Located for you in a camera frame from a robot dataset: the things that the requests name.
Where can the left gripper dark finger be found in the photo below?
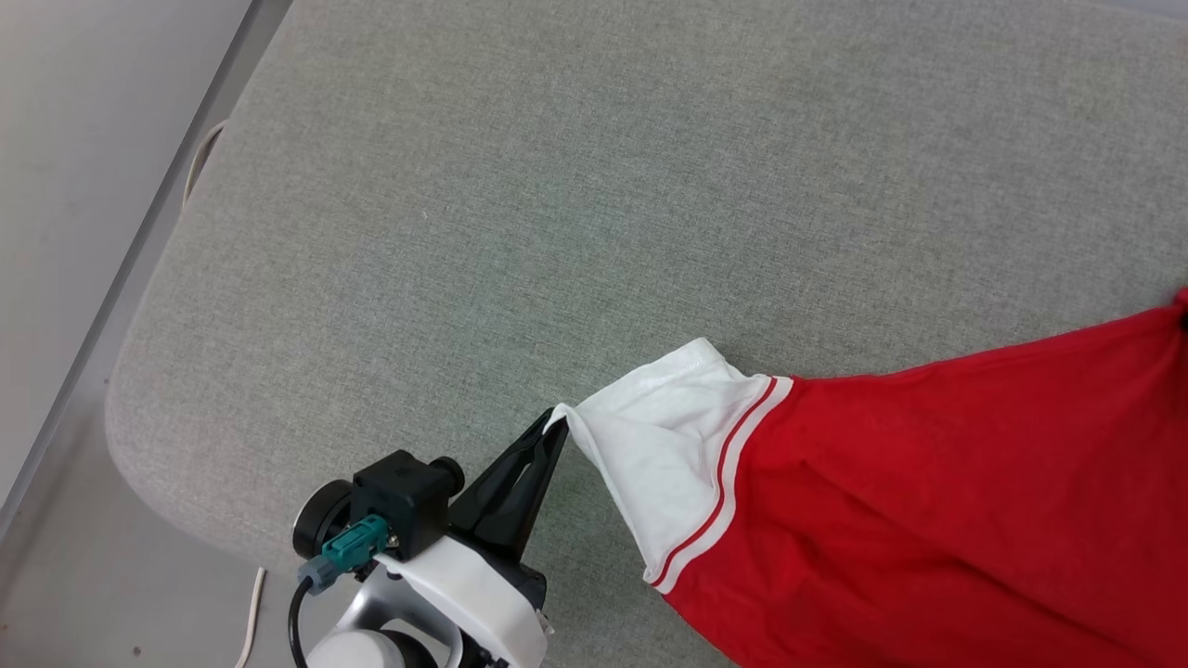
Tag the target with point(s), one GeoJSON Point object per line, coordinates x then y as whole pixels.
{"type": "Point", "coordinates": [529, 520]}
{"type": "Point", "coordinates": [506, 473]}

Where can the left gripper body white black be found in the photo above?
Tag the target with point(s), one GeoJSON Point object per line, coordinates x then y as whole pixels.
{"type": "Point", "coordinates": [473, 594]}

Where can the red and white jersey garment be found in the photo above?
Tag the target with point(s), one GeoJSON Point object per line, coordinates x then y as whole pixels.
{"type": "Point", "coordinates": [928, 520]}

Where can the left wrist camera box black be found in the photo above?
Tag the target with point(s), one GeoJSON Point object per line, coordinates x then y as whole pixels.
{"type": "Point", "coordinates": [404, 496]}

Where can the grey floor rail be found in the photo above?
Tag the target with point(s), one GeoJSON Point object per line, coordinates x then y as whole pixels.
{"type": "Point", "coordinates": [139, 278]}

